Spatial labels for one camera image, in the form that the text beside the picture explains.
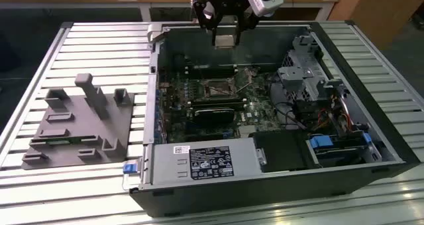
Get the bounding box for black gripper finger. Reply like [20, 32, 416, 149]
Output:
[194, 0, 222, 46]
[234, 8, 262, 47]

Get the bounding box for silver CPU chip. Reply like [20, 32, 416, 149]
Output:
[214, 34, 238, 49]

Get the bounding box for metal socket cover frame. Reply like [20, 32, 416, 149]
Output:
[235, 66, 263, 83]

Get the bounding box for metal CPU socket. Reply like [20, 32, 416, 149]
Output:
[202, 78, 238, 99]

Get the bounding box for green motherboard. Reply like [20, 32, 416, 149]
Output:
[158, 61, 290, 143]

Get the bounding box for black graphics card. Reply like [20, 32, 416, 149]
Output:
[192, 107, 238, 123]

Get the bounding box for wooden cabinet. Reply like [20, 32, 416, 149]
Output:
[350, 0, 424, 52]

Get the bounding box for silver chipset heatsink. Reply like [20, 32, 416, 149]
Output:
[239, 125, 259, 137]

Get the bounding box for blue disk carrier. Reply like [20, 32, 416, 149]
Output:
[308, 134, 335, 151]
[360, 132, 374, 149]

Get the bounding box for grey plastic parts rack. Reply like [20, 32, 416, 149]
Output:
[20, 73, 136, 170]

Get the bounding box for grey power supply unit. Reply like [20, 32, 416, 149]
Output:
[138, 137, 268, 189]

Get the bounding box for blue plastic latch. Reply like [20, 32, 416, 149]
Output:
[123, 161, 140, 176]

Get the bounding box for green RAM stick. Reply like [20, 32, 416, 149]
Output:
[46, 138, 83, 145]

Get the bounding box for black PC case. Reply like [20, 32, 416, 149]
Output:
[128, 20, 422, 217]

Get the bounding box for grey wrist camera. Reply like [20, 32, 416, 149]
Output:
[203, 0, 214, 20]

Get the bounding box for grey plastic case bracket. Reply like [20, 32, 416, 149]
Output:
[147, 23, 167, 41]

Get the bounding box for black cable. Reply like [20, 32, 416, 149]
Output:
[271, 95, 311, 133]

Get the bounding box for coloured power wire bundle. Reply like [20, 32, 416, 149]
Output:
[315, 95, 352, 132]

